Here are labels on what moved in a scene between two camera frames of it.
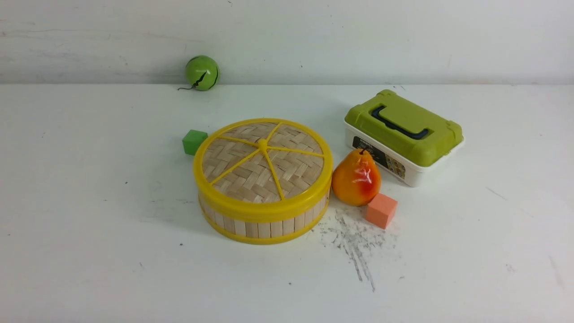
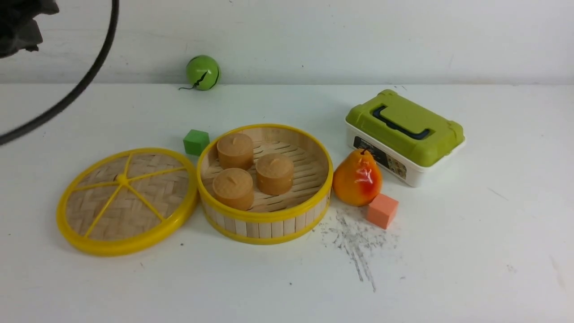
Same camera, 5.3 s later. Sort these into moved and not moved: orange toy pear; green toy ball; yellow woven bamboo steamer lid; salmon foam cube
Moved: yellow woven bamboo steamer lid
Not moved: salmon foam cube; green toy ball; orange toy pear
